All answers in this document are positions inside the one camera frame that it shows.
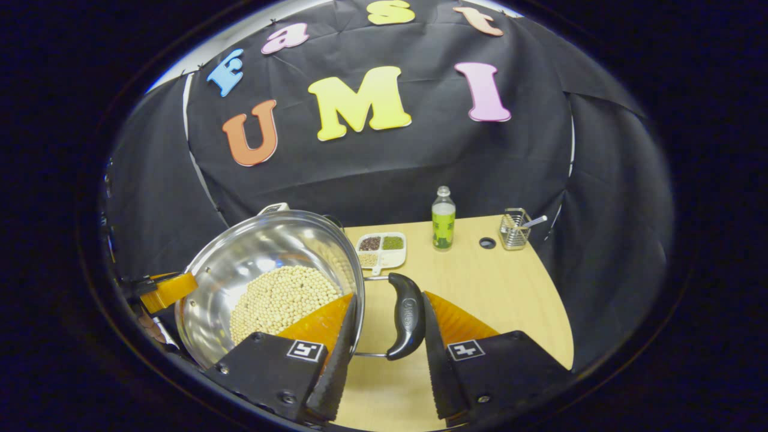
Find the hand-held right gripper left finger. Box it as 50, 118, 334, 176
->
206, 293, 359, 422

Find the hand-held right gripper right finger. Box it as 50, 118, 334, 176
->
422, 292, 574, 427

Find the green label drink bottle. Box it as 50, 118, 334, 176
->
431, 186, 457, 251

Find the black backdrop cloth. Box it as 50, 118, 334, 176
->
105, 0, 676, 373

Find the pile of yellow soybeans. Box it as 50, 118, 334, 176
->
229, 265, 343, 346

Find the stainless steel pot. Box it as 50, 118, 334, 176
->
175, 210, 427, 370

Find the metal wire utensil holder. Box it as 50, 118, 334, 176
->
499, 208, 532, 251

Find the white divided bean tray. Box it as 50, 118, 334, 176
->
356, 232, 407, 276

